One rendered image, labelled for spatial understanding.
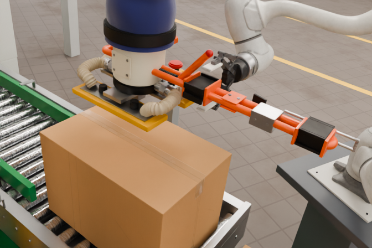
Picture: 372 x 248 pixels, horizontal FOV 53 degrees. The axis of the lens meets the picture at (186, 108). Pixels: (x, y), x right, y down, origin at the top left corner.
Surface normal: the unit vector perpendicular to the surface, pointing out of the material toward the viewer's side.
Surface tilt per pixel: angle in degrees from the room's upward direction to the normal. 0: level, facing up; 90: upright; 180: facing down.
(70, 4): 90
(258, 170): 0
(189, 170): 0
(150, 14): 75
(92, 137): 0
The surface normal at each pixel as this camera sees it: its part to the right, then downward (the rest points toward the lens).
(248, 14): -0.11, 0.14
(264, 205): 0.10, -0.85
